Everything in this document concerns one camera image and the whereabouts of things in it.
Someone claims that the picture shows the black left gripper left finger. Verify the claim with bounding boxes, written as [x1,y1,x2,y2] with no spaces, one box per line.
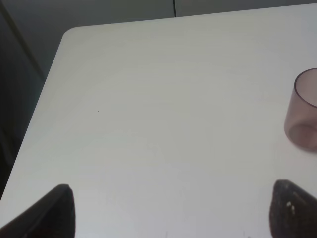
[0,184,76,238]

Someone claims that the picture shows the pink translucent plastic cup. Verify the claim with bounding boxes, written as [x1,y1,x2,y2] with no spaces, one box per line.
[284,68,317,151]

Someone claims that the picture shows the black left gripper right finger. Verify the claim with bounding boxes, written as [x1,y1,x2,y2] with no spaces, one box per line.
[269,179,317,238]

